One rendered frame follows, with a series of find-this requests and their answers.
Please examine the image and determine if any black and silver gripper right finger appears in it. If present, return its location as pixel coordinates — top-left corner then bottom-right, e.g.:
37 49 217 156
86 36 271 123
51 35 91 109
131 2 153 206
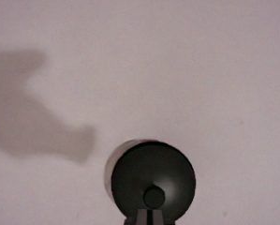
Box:
150 210 175 225

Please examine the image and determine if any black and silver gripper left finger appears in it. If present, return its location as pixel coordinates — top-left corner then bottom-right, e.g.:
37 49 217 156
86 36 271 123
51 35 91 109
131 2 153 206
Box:
124 209 150 225

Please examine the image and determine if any black bell dome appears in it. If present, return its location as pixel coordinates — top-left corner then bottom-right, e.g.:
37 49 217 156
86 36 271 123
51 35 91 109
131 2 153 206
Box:
111 142 196 221

